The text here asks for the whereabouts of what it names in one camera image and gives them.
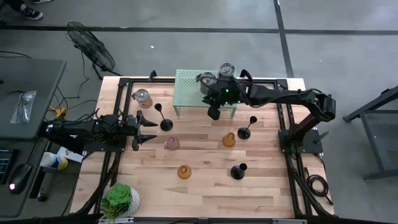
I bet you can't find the candle tin with orange label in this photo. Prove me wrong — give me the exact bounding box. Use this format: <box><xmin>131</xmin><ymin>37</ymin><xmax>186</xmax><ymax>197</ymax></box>
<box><xmin>131</xmin><ymin>88</ymin><xmax>154</xmax><ymax>109</ymax></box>

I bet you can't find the grey desk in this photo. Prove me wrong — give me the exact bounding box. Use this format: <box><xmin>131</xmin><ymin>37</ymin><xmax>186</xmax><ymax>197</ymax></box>
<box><xmin>0</xmin><ymin>138</ymin><xmax>50</xmax><ymax>218</ymax></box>

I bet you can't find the coiled black cable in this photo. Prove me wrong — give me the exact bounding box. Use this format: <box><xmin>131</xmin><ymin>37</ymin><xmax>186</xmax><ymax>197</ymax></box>
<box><xmin>304</xmin><ymin>167</ymin><xmax>334</xmax><ymax>206</ymax></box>

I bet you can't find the grey side table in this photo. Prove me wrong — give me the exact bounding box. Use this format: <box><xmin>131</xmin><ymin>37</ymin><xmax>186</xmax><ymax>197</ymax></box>
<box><xmin>0</xmin><ymin>57</ymin><xmax>67</xmax><ymax>141</ymax></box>

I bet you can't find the black aluminium table frame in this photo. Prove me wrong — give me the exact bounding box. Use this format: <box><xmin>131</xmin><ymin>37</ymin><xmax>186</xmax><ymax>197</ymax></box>
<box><xmin>73</xmin><ymin>77</ymin><xmax>335</xmax><ymax>223</ymax></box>

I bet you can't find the black floor fan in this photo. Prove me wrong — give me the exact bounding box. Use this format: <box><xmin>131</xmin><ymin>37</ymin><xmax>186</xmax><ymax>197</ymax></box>
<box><xmin>65</xmin><ymin>21</ymin><xmax>123</xmax><ymax>80</ymax></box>

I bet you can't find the tall black candlestick holder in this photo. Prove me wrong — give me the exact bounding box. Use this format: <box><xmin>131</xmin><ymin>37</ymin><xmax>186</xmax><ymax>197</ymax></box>
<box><xmin>154</xmin><ymin>103</ymin><xmax>174</xmax><ymax>132</ymax></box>

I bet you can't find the silver metal bracket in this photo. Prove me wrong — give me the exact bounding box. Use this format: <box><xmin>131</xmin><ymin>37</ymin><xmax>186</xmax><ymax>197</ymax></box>
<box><xmin>272</xmin><ymin>218</ymin><xmax>308</xmax><ymax>224</ymax></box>

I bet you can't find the white wipes canister yellow lid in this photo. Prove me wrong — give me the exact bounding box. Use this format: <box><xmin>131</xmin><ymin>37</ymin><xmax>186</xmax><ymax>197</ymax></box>
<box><xmin>39</xmin><ymin>151</ymin><xmax>69</xmax><ymax>171</ymax></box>

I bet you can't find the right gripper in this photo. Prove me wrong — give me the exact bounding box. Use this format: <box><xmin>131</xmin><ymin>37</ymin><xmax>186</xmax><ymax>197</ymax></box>
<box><xmin>196</xmin><ymin>74</ymin><xmax>249</xmax><ymax>121</ymax></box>

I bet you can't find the green perforated metal shelf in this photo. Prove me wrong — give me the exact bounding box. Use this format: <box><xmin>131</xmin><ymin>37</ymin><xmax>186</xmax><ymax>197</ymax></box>
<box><xmin>172</xmin><ymin>68</ymin><xmax>238</xmax><ymax>118</ymax></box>

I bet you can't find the pink glass candle holder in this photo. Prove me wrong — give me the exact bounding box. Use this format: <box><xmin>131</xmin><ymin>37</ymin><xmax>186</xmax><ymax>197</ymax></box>
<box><xmin>165</xmin><ymin>136</ymin><xmax>181</xmax><ymax>151</ymax></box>

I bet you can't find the black computer mouse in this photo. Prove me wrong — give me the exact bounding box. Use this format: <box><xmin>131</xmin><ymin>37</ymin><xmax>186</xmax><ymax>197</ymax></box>
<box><xmin>8</xmin><ymin>163</ymin><xmax>33</xmax><ymax>195</ymax></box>

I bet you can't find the yellow cable connector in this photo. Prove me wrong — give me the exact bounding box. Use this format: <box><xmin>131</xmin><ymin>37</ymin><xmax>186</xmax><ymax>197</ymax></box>
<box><xmin>49</xmin><ymin>106</ymin><xmax>68</xmax><ymax>119</ymax></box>

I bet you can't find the short black candlestick holder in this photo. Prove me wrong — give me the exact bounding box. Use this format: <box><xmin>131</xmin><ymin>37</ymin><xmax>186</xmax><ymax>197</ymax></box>
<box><xmin>230</xmin><ymin>162</ymin><xmax>248</xmax><ymax>180</ymax></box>

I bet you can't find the person's shoe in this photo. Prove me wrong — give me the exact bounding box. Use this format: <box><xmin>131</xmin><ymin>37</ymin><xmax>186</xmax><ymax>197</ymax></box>
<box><xmin>20</xmin><ymin>6</ymin><xmax>44</xmax><ymax>21</ymax></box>

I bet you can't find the green succulent in white pot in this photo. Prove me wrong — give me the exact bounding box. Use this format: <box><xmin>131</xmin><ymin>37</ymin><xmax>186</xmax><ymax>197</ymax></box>
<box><xmin>99</xmin><ymin>182</ymin><xmax>141</xmax><ymax>220</ymax></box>

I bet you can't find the medium black candlestick holder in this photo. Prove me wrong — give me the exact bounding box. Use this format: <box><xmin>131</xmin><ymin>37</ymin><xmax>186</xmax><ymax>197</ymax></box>
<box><xmin>237</xmin><ymin>115</ymin><xmax>258</xmax><ymax>141</ymax></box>

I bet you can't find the black metal stand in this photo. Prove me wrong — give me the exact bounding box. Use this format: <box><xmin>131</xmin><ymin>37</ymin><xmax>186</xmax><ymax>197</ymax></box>
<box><xmin>343</xmin><ymin>85</ymin><xmax>398</xmax><ymax>181</ymax></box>

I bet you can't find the amber glass candle holder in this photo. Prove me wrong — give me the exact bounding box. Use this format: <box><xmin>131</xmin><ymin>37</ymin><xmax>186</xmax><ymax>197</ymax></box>
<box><xmin>221</xmin><ymin>132</ymin><xmax>236</xmax><ymax>148</ymax></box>
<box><xmin>177</xmin><ymin>164</ymin><xmax>192</xmax><ymax>180</ymax></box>

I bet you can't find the white paper leaflet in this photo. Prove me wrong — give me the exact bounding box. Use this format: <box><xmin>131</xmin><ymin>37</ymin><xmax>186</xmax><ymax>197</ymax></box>
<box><xmin>57</xmin><ymin>146</ymin><xmax>85</xmax><ymax>164</ymax></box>

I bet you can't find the silver lidded candle tin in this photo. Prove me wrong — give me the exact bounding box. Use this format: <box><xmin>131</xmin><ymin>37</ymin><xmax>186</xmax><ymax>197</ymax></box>
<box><xmin>198</xmin><ymin>72</ymin><xmax>218</xmax><ymax>96</ymax></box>
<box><xmin>218</xmin><ymin>62</ymin><xmax>237</xmax><ymax>78</ymax></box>

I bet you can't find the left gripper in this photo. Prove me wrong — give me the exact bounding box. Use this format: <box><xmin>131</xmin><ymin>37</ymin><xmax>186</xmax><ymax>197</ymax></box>
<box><xmin>126</xmin><ymin>110</ymin><xmax>159</xmax><ymax>152</ymax></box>

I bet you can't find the clear plastic bag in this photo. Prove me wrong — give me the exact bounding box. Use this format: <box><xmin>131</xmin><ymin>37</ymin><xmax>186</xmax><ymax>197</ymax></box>
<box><xmin>9</xmin><ymin>90</ymin><xmax>37</xmax><ymax>124</ymax></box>

